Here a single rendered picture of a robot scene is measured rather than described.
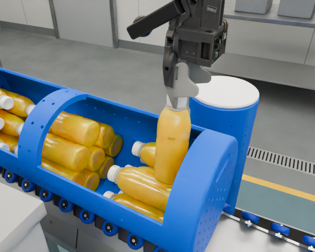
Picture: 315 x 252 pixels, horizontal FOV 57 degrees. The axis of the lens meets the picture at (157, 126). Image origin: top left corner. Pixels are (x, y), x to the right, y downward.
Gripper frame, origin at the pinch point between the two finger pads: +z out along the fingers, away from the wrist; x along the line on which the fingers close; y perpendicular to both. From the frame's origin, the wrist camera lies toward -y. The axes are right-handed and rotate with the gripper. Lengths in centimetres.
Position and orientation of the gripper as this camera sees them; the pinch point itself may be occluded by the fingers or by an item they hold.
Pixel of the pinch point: (177, 96)
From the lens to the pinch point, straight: 56.2
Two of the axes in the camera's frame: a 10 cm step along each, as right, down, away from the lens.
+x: 4.9, -5.0, 7.2
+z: 0.0, 8.2, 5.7
